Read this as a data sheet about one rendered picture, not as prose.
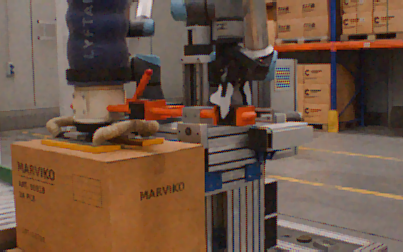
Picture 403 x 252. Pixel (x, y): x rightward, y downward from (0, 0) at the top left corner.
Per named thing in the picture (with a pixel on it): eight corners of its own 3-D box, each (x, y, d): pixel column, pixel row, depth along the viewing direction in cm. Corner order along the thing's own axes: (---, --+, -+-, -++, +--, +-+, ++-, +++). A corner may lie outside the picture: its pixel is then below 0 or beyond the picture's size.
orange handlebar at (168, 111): (52, 109, 195) (51, 100, 195) (114, 104, 217) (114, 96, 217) (246, 124, 133) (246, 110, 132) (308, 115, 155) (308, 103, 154)
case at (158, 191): (17, 247, 191) (9, 143, 186) (101, 225, 220) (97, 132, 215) (115, 294, 150) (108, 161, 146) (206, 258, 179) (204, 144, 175)
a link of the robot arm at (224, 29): (249, 21, 138) (230, 20, 132) (249, 39, 138) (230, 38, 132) (227, 23, 143) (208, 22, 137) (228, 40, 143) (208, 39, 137)
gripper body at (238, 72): (225, 83, 146) (224, 39, 144) (250, 83, 140) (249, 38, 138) (207, 84, 140) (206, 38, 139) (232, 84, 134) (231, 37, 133)
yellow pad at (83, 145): (40, 144, 182) (39, 130, 181) (63, 141, 189) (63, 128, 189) (96, 154, 159) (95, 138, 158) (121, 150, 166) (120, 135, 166)
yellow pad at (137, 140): (83, 138, 196) (83, 125, 195) (104, 136, 203) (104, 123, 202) (142, 147, 173) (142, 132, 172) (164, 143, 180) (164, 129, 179)
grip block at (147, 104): (127, 119, 162) (126, 100, 161) (150, 117, 169) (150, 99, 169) (144, 121, 156) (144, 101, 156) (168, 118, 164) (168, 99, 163)
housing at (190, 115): (181, 123, 148) (180, 107, 148) (197, 121, 153) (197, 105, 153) (199, 124, 143) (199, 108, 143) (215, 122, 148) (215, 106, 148)
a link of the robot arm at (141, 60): (160, 82, 237) (159, 52, 235) (130, 83, 237) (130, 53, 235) (162, 81, 248) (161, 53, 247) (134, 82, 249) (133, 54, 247)
